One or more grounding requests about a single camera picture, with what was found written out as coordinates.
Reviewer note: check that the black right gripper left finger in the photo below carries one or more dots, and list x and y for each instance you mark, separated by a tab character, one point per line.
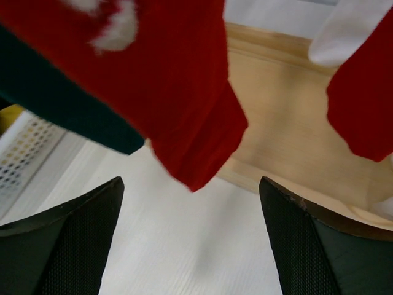
62	250

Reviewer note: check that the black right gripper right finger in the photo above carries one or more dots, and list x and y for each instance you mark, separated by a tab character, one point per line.
318	251

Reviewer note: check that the red santa sock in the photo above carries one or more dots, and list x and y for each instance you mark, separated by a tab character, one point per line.
162	66
359	96

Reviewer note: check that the dark green christmas sock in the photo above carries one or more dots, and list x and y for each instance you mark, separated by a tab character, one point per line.
29	80

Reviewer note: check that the white plastic laundry basket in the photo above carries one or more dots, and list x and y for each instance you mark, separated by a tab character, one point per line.
34	156

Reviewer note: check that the wooden clothes rack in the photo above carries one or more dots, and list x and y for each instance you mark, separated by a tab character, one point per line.
288	138

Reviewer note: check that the yellow sock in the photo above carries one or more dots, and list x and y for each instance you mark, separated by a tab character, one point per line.
8	116

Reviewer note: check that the white undershirt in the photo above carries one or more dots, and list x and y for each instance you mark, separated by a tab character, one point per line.
345	30

